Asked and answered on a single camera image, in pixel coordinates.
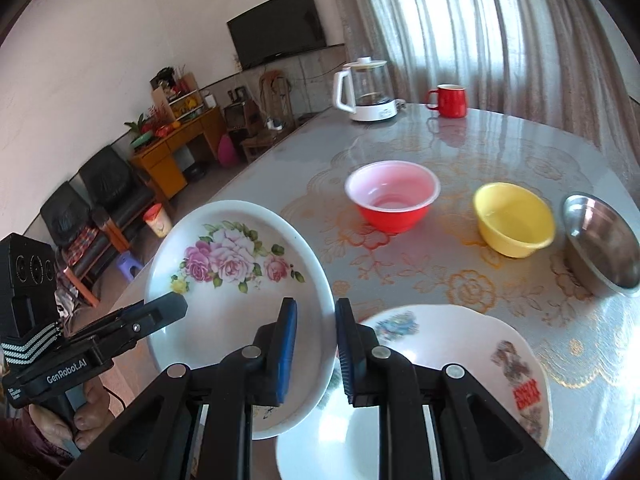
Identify purple plastic stool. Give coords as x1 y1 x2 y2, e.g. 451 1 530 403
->
116 252 143 283

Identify grey window curtain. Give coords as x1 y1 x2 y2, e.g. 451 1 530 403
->
337 0 639 179

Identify white plate with pink roses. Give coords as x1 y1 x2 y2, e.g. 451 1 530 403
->
145 200 336 440

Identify white glass electric kettle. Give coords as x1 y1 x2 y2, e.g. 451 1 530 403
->
332 56 398 122

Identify wooden shelf with items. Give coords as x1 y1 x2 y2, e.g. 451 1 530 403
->
150 66 204 122

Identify orange wooden cabinet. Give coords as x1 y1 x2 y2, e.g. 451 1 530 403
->
129 106 227 198

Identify red plastic bowl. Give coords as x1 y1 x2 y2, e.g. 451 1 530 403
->
344 160 440 234

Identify stainless steel bowl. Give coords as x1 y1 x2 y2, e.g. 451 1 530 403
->
561 193 639 298

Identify black wall television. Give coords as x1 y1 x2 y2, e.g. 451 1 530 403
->
227 0 326 70

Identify pink bag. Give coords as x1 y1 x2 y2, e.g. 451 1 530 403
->
217 134 241 168

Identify wooden chair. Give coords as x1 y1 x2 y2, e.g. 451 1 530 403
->
241 70 297 162

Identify red mug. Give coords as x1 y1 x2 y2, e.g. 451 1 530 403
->
426 84 468 119

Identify black sofa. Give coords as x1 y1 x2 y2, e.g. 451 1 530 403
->
40 146 156 307

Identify yellow plastic bowl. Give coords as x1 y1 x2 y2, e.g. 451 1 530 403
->
473 182 555 259

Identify white plate red characters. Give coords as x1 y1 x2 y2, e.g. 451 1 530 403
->
277 304 562 479

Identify left hand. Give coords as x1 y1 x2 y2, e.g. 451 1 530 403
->
27 374 120 453

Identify white patterned bin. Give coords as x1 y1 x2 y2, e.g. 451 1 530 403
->
143 203 172 238

